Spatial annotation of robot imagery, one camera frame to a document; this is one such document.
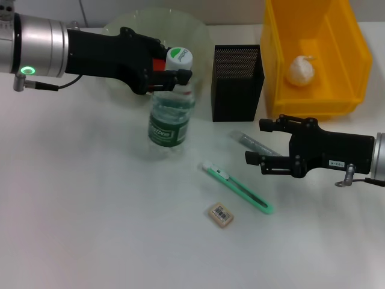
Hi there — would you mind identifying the pale green wavy glass bowl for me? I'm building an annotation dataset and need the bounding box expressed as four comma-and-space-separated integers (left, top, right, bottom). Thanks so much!
102, 8, 211, 105

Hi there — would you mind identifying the black mesh pen holder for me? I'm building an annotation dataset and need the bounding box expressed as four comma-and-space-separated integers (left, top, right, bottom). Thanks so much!
212, 44, 265, 123

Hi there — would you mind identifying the beige eraser with barcode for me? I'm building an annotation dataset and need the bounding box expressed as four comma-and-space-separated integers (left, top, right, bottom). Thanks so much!
207, 203, 235, 229

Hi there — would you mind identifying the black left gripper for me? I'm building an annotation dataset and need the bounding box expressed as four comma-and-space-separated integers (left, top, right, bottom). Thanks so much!
64, 26, 194, 96

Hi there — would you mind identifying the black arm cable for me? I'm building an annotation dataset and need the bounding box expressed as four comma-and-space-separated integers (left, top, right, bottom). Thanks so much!
25, 73, 84, 91
352, 177, 385, 188

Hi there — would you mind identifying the silver left gripper connector stud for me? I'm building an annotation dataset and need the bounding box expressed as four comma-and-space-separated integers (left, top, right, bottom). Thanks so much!
0, 4, 14, 22

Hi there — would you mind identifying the red-orange fruit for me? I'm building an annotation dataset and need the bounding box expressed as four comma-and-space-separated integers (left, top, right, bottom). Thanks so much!
146, 58, 168, 92

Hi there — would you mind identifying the green utility knife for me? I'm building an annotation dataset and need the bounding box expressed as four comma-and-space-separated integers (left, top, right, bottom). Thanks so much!
202, 161, 275, 216

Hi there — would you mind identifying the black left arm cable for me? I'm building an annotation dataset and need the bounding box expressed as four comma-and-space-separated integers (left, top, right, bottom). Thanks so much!
25, 73, 84, 91

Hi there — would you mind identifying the clear green-label water bottle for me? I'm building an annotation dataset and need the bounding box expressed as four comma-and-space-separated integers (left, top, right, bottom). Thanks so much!
147, 46, 196, 159

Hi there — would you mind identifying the grey pen in clear sleeve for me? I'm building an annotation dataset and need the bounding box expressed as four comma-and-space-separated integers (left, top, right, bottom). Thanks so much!
230, 129, 283, 157

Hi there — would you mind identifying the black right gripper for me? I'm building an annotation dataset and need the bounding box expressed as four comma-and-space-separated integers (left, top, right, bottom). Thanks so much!
244, 113, 377, 179

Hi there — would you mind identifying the silver gripper connector stud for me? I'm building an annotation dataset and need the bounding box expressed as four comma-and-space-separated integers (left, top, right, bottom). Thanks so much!
334, 163, 356, 188
0, 4, 14, 22

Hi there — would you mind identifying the yellow plastic storage bin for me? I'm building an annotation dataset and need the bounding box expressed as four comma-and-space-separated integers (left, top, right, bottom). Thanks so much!
260, 0, 374, 121

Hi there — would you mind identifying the silver right gripper connector stud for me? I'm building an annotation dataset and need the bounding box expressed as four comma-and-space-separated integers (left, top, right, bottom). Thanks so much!
334, 163, 356, 188

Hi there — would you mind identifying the silver left arm elbow plug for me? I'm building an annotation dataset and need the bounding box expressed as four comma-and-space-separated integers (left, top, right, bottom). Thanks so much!
12, 73, 29, 93

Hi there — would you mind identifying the white garlic bulb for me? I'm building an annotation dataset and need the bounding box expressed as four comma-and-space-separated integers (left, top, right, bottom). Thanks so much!
288, 55, 318, 87

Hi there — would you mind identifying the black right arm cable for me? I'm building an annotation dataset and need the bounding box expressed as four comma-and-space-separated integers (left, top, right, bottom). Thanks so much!
352, 177, 385, 188

